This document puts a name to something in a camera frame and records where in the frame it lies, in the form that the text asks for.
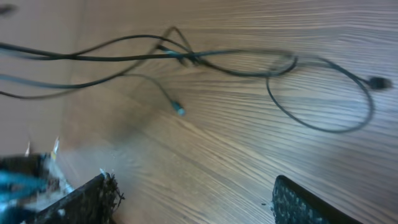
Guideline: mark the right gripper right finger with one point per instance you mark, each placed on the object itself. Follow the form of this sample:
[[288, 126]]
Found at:
[[293, 204]]

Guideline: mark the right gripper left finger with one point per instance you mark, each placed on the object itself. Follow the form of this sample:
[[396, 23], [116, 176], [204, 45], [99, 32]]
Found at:
[[92, 203]]

